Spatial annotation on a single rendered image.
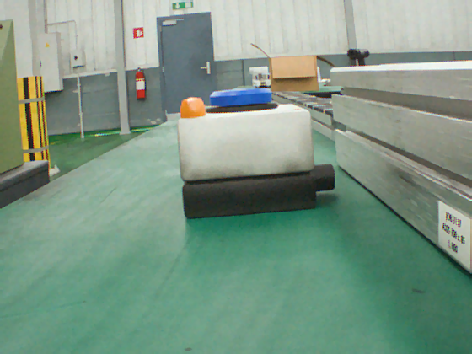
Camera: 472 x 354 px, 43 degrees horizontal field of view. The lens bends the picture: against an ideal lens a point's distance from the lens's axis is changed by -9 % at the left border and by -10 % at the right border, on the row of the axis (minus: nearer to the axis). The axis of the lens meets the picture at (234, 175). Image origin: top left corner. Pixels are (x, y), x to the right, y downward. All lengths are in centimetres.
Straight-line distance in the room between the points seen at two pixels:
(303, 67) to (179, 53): 898
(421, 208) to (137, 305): 14
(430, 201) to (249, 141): 13
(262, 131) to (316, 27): 1117
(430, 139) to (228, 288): 11
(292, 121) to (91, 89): 1156
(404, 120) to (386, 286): 11
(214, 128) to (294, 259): 12
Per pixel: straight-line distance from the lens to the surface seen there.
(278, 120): 38
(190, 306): 24
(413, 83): 31
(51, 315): 25
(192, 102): 38
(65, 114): 1210
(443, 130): 27
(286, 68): 265
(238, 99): 40
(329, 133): 77
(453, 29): 1208
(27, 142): 686
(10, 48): 80
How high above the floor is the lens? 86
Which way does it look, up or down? 9 degrees down
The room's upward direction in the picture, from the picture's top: 4 degrees counter-clockwise
